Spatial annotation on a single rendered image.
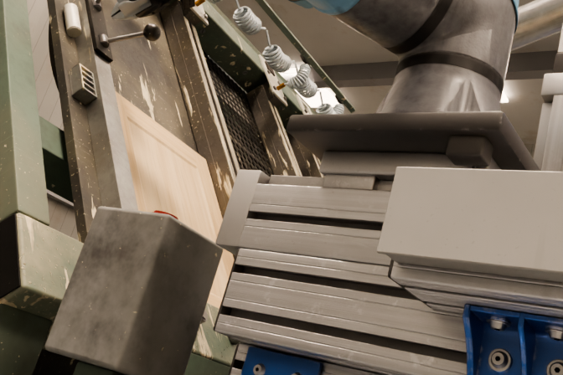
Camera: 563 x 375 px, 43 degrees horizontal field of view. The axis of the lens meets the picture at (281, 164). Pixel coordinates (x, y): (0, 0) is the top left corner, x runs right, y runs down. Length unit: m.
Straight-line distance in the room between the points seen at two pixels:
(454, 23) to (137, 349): 0.49
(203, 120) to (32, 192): 0.86
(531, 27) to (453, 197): 0.96
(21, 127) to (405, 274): 0.72
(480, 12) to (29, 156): 0.66
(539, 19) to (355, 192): 0.82
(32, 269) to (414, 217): 0.58
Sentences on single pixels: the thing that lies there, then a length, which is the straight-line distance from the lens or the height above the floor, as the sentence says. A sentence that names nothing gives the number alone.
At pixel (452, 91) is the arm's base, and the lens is 0.72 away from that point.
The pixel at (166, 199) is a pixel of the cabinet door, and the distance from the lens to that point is 1.46.
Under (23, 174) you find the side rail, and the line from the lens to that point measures 1.06.
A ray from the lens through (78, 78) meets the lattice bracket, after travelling 1.43.
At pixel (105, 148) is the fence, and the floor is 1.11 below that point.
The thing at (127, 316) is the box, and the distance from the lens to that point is 0.81.
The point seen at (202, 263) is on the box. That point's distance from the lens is 0.88.
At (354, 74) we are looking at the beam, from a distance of 10.67.
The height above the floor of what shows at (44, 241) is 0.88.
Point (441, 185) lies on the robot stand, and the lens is 0.52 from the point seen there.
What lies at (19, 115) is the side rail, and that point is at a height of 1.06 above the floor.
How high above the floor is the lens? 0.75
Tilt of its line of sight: 19 degrees up
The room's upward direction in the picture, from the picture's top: 17 degrees clockwise
